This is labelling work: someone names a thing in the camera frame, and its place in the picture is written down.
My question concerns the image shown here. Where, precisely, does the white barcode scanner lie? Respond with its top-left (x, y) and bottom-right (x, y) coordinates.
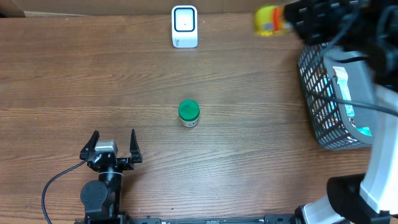
top-left (171, 5), bottom-right (198, 49)

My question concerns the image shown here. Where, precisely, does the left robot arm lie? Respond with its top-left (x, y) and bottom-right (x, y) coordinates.
top-left (80, 131), bottom-right (134, 223)

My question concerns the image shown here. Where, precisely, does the yellow liquid bottle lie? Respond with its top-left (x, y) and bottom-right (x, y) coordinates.
top-left (254, 5), bottom-right (292, 37)

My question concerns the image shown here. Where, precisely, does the teal snack package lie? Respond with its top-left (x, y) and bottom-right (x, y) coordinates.
top-left (333, 66), bottom-right (372, 137)

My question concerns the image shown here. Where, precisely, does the green lid white jar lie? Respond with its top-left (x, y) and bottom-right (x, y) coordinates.
top-left (178, 100), bottom-right (200, 128)

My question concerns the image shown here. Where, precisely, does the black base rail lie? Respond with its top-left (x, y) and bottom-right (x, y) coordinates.
top-left (74, 214), bottom-right (301, 224)

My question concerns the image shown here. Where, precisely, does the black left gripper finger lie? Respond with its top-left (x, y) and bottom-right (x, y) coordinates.
top-left (129, 129), bottom-right (142, 163)
top-left (80, 130), bottom-right (100, 159)

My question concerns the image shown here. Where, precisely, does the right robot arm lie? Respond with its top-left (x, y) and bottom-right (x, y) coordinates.
top-left (254, 1), bottom-right (379, 149)

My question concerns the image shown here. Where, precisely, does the grey plastic basket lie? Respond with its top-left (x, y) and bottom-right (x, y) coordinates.
top-left (298, 44), bottom-right (377, 151)

